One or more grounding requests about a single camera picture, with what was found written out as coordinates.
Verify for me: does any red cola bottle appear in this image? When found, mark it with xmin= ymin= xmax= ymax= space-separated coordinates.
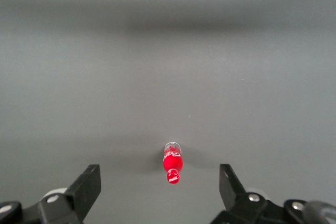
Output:
xmin=162 ymin=142 xmax=183 ymax=185

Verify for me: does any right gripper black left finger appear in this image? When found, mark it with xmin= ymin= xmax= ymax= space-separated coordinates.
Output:
xmin=0 ymin=164 xmax=102 ymax=224

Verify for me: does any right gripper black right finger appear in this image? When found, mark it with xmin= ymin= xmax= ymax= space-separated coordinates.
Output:
xmin=211 ymin=164 xmax=336 ymax=224

